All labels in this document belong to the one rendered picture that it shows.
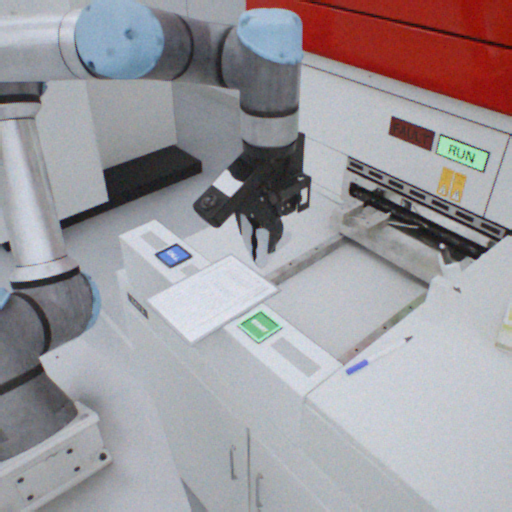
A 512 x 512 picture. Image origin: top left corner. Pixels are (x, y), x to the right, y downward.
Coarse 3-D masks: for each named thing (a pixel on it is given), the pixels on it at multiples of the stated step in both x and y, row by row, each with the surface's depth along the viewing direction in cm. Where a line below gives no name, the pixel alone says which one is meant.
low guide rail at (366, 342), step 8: (424, 296) 110; (408, 304) 108; (416, 304) 108; (400, 312) 106; (408, 312) 106; (392, 320) 104; (400, 320) 104; (384, 328) 102; (368, 336) 101; (376, 336) 101; (360, 344) 99; (368, 344) 99; (352, 352) 97; (360, 352) 97; (344, 360) 96
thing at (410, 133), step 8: (392, 120) 119; (392, 128) 120; (400, 128) 118; (408, 128) 116; (416, 128) 115; (400, 136) 119; (408, 136) 117; (416, 136) 116; (424, 136) 114; (432, 136) 113; (424, 144) 115
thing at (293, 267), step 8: (328, 240) 126; (336, 240) 126; (344, 240) 128; (312, 248) 123; (320, 248) 123; (328, 248) 125; (336, 248) 127; (304, 256) 121; (312, 256) 122; (320, 256) 124; (288, 264) 118; (296, 264) 119; (304, 264) 121; (272, 272) 116; (280, 272) 116; (288, 272) 118; (296, 272) 120; (272, 280) 115; (280, 280) 117
